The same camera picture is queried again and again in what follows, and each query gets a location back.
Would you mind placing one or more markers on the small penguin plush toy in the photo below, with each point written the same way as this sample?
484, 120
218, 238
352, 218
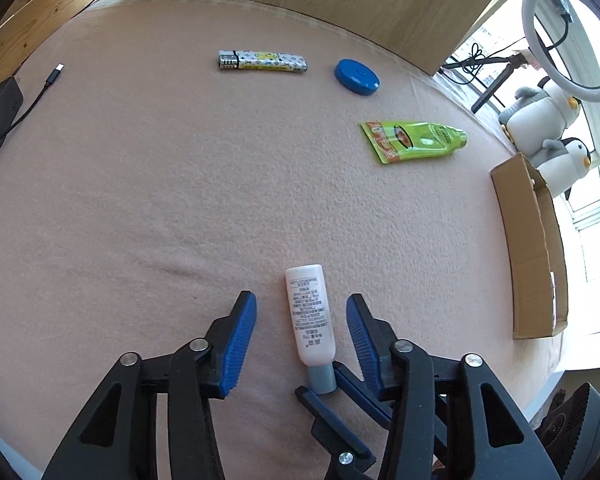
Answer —
564, 165

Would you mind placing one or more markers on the cardboard box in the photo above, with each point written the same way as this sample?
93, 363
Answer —
524, 240

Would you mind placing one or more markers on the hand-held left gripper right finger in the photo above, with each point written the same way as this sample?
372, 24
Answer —
364, 345

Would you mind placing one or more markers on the pale checked bedsheet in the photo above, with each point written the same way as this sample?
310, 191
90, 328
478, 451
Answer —
459, 92

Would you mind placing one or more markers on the large penguin plush toy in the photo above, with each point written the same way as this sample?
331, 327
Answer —
534, 120

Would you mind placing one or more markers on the black ribbed device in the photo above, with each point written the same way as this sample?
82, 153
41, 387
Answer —
574, 425

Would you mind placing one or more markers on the small white tube grey cap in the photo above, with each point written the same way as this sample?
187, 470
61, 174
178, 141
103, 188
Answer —
310, 320

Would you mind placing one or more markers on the black charger block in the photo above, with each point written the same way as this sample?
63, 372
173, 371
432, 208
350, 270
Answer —
0, 105

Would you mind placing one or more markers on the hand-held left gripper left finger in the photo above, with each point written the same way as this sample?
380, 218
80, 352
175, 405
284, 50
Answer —
237, 345

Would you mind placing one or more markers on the patterned yellow white lighter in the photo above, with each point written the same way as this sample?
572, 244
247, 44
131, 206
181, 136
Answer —
265, 61

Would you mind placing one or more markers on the pine plank panel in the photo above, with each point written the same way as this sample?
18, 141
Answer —
40, 5

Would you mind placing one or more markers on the black tripod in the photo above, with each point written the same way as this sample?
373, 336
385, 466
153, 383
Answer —
489, 95

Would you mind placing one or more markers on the green squeeze tube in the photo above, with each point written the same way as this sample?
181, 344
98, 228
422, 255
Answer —
409, 140

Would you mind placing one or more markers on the blue round case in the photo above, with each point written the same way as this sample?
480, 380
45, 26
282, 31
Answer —
355, 75

